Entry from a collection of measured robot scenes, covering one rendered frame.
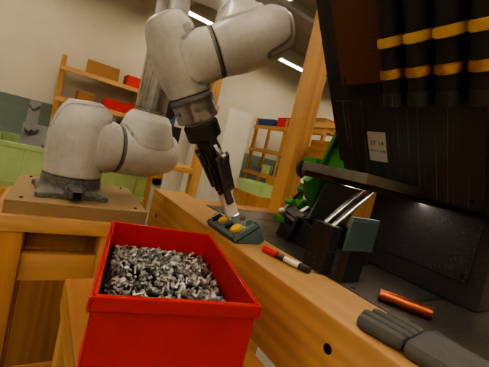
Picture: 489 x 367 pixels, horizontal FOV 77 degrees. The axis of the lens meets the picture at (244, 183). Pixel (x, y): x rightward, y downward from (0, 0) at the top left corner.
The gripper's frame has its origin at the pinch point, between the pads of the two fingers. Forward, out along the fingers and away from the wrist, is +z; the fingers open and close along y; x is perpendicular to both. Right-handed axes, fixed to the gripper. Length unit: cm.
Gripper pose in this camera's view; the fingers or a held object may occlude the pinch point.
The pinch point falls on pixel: (228, 202)
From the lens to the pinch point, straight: 74.1
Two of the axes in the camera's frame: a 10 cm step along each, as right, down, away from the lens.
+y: 5.3, 1.9, -8.2
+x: 8.0, -4.4, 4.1
